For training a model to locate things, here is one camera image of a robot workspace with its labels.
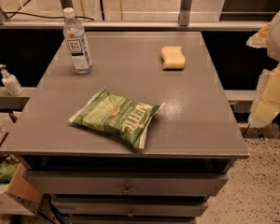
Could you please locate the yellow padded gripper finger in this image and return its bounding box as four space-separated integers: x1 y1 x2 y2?
248 63 280 128

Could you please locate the yellow sponge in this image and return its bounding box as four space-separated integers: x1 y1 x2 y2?
161 46 186 69

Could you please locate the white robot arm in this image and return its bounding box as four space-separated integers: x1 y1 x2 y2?
246 10 280 128

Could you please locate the clear plastic water bottle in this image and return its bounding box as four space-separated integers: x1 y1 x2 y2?
63 7 92 74

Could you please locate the white pump dispenser bottle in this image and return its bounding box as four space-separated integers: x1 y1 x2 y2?
0 64 23 96

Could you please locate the green chip bag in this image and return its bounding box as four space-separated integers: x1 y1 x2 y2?
69 88 164 149

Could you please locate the middle grey drawer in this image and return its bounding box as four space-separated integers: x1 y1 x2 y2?
52 198 207 217

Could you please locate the grey drawer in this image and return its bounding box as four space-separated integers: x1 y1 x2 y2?
52 198 207 217
23 171 228 196

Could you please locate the grey drawer cabinet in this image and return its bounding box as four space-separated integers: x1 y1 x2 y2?
1 32 248 224

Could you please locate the top grey drawer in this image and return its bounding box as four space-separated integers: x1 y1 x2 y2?
23 171 228 196

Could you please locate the cardboard box with items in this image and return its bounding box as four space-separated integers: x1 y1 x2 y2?
0 113 42 216

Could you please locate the metal railing frame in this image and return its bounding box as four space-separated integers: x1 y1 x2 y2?
0 0 280 31

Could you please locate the black cable on floor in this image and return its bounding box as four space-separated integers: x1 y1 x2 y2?
3 10 96 21

